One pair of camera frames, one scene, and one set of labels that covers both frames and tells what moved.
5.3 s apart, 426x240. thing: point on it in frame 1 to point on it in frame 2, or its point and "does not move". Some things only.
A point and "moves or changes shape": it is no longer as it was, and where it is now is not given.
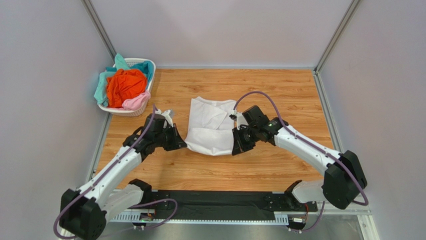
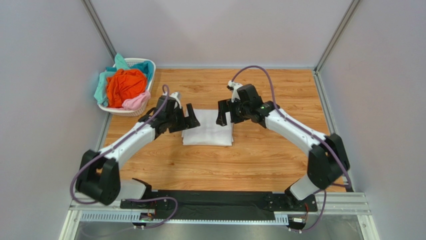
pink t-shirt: x=135 y=103 does not move
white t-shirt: x=210 y=126 moves or changes shape
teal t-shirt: x=101 y=91 does not move
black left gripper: x=178 y=142 to x=187 y=122
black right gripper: x=241 y=137 to x=229 y=111
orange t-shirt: x=124 y=84 does not move
